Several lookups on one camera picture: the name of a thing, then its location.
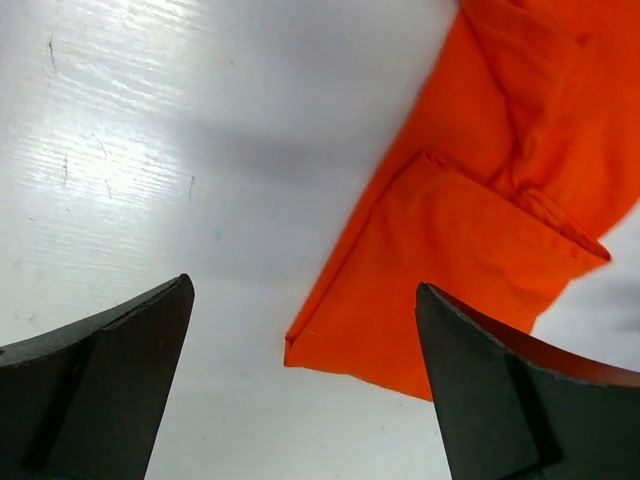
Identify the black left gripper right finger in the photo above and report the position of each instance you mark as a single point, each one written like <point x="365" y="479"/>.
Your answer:
<point x="510" y="406"/>

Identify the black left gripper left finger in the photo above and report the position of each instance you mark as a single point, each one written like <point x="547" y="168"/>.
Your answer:
<point x="85" y="401"/>

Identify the orange t-shirt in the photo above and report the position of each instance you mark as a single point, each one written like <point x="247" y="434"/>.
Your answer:
<point x="521" y="152"/>

